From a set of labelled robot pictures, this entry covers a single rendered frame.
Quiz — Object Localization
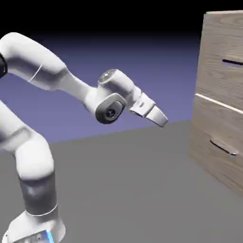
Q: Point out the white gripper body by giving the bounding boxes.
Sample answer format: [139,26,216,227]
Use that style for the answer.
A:
[146,105,169,128]

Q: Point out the light wood drawer front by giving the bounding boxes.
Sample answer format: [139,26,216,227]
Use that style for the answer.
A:
[188,94,243,196]
[195,12,243,111]

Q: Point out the light wood cabinet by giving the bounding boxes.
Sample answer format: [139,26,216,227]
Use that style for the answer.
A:
[188,10,243,196]

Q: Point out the silver curved metal handle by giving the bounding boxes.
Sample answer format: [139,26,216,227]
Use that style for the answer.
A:
[210,140,239,156]

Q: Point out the dark curved metal handle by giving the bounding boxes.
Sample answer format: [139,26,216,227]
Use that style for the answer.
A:
[222,59,243,66]

